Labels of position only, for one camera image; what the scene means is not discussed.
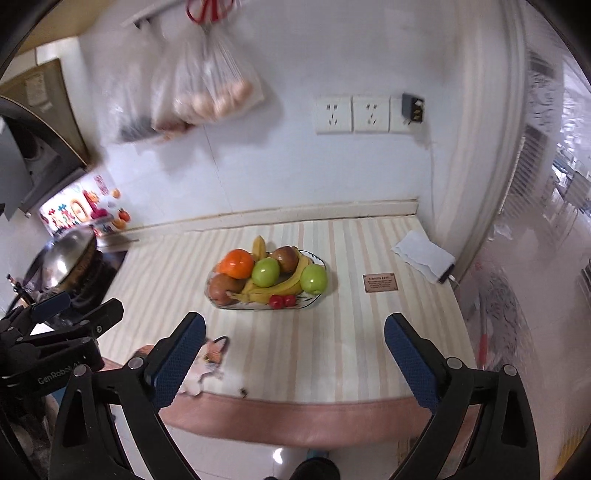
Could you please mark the striped cat-print table mat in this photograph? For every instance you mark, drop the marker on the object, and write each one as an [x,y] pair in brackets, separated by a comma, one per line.
[323,350]

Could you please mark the wall hook rail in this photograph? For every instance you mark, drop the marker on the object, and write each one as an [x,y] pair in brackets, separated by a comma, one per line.
[152,14]

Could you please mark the green apple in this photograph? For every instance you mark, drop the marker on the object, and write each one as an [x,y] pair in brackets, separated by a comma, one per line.
[314,279]
[265,273]

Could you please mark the small black device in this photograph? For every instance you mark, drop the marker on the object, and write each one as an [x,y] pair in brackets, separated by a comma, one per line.
[447,273]

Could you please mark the white folded cloth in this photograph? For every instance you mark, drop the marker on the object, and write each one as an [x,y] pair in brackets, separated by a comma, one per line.
[420,254]

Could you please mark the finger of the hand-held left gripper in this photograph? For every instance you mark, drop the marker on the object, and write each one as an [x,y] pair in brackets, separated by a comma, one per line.
[51,303]
[99,318]

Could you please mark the clear plastic bag of eggs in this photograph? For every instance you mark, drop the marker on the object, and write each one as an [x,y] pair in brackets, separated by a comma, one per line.
[212,83]

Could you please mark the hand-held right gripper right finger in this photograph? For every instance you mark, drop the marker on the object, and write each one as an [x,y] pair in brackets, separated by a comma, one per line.
[411,364]

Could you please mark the orange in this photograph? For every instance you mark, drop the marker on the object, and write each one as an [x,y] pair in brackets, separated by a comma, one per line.
[236,264]

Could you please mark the black plug adapter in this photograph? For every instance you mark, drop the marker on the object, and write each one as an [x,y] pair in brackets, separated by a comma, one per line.
[413,108]

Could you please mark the red cherry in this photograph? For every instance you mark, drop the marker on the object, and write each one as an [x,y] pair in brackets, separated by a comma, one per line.
[276,302]
[290,300]

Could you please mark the white floral plate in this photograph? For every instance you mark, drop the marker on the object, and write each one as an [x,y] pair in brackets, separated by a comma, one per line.
[305,302]

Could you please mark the clear plastic bag dark contents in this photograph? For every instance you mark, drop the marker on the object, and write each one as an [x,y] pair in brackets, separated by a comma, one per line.
[134,110]

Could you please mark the black range hood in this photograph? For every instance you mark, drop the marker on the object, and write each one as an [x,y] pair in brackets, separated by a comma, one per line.
[27,152]

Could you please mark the brown pear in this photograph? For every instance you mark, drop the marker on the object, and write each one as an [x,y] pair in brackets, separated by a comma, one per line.
[224,288]

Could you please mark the red plastic bag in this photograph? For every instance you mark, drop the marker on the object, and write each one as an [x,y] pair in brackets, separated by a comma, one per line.
[212,9]

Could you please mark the brown label patch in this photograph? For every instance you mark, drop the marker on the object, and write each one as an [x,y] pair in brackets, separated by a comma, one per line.
[381,282]

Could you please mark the steel wok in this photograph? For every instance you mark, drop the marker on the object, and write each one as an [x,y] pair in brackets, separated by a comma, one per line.
[64,258]

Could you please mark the red apple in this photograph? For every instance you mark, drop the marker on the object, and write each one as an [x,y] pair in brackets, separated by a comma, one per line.
[286,259]

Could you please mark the yellow banana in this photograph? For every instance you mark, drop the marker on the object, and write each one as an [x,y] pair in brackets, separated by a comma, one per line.
[259,247]
[277,290]

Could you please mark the patterned translucent curtain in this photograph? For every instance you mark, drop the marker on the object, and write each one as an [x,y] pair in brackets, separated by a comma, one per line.
[508,300]

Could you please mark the white wall socket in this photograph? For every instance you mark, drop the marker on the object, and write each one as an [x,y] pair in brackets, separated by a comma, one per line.
[396,117]
[371,114]
[333,115]

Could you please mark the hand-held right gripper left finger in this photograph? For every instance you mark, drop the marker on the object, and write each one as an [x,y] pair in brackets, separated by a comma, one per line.
[180,364]

